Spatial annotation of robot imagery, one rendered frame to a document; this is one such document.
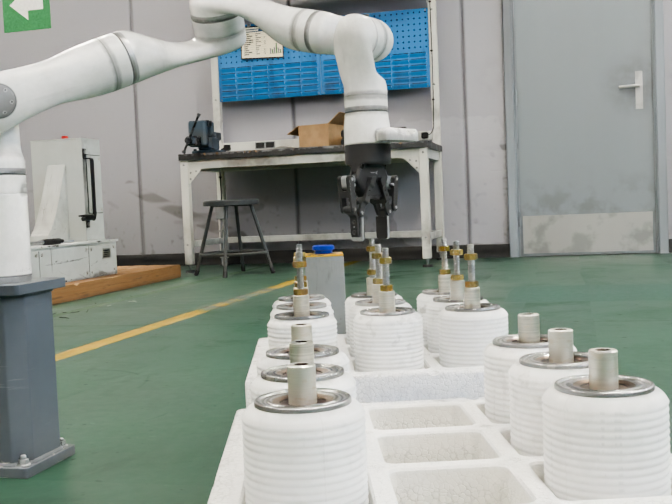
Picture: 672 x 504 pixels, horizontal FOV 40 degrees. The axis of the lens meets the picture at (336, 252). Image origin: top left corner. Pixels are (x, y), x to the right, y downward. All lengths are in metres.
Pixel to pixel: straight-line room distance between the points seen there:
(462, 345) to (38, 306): 0.69
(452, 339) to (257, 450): 0.60
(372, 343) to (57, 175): 3.84
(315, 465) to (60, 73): 1.01
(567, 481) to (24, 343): 1.00
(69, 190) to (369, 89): 3.60
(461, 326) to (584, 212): 5.01
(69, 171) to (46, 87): 3.41
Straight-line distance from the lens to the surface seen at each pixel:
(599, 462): 0.72
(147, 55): 1.61
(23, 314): 1.52
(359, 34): 1.46
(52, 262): 4.50
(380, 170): 1.50
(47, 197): 4.94
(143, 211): 6.92
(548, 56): 6.29
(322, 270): 1.63
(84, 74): 1.57
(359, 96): 1.47
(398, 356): 1.23
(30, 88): 1.55
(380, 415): 1.02
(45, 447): 1.58
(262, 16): 1.60
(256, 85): 6.49
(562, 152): 6.23
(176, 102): 6.84
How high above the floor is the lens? 0.40
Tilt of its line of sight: 3 degrees down
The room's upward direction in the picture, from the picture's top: 2 degrees counter-clockwise
